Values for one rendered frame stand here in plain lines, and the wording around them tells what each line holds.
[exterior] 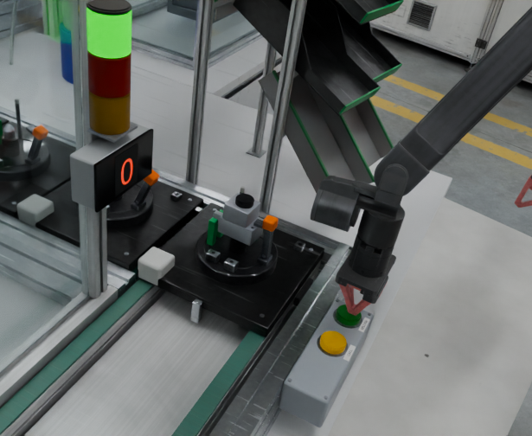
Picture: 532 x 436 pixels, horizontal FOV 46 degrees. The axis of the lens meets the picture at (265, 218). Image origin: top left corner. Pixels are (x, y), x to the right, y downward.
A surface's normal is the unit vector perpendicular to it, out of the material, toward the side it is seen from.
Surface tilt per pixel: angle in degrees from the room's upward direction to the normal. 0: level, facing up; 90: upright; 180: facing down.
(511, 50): 69
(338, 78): 25
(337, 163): 45
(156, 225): 0
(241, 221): 90
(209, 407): 0
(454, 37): 90
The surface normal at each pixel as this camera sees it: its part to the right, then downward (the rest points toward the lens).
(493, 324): 0.14, -0.80
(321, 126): 0.66, -0.26
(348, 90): 0.46, -0.54
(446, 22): -0.58, 0.41
